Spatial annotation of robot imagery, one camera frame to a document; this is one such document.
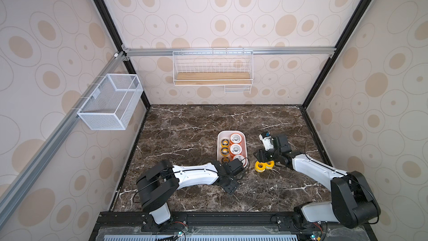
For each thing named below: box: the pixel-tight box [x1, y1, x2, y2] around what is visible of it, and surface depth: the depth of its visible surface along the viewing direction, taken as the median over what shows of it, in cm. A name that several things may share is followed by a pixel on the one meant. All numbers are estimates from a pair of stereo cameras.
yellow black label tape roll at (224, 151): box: [220, 146, 230, 157], surface depth 97 cm
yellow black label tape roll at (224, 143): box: [220, 138, 230, 148], surface depth 101 cm
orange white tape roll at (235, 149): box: [229, 143, 243, 157], surface depth 94 cm
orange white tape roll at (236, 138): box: [229, 132, 243, 144], surface depth 99 cm
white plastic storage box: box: [216, 129, 248, 168], surface depth 98 cm
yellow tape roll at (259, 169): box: [254, 160, 266, 173], surface depth 91 cm
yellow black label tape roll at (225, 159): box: [221, 156, 231, 164], surface depth 94 cm
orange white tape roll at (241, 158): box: [232, 154, 246, 165], surface depth 91 cm
